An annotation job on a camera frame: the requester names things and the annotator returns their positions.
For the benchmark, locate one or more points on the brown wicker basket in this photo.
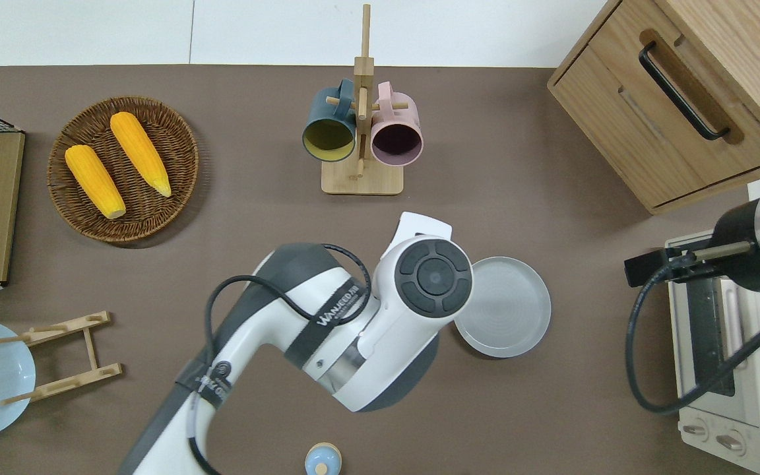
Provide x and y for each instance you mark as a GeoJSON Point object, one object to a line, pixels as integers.
{"type": "Point", "coordinates": [169, 142]}

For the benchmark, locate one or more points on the wooden cabinet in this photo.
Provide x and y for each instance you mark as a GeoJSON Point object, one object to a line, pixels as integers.
{"type": "Point", "coordinates": [624, 112]}

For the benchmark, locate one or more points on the gray round plate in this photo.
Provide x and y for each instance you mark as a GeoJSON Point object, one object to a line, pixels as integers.
{"type": "Point", "coordinates": [508, 310]}

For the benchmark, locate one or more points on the white toaster oven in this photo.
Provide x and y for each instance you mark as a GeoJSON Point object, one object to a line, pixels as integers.
{"type": "Point", "coordinates": [710, 415]}

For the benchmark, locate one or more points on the wooden plate rack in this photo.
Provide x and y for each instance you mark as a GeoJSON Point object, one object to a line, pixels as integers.
{"type": "Point", "coordinates": [90, 343]}

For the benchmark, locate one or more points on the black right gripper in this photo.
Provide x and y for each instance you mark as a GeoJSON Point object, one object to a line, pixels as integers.
{"type": "Point", "coordinates": [743, 251]}

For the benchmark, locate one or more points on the dark teal mug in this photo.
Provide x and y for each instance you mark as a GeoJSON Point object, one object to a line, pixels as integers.
{"type": "Point", "coordinates": [328, 140]}

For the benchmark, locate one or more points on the pink mug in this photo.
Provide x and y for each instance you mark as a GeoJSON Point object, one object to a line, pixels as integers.
{"type": "Point", "coordinates": [396, 142]}

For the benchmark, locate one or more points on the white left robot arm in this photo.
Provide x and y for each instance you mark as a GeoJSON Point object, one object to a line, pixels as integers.
{"type": "Point", "coordinates": [386, 330]}

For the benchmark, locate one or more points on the short yellow corn cob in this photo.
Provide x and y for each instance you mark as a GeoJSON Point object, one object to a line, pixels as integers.
{"type": "Point", "coordinates": [141, 155]}

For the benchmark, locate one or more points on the wooden mug rack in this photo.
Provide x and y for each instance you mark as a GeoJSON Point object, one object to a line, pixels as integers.
{"type": "Point", "coordinates": [361, 179]}

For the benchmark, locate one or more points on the long yellow corn cob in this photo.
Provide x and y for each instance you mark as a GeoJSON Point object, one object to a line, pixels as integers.
{"type": "Point", "coordinates": [94, 181]}

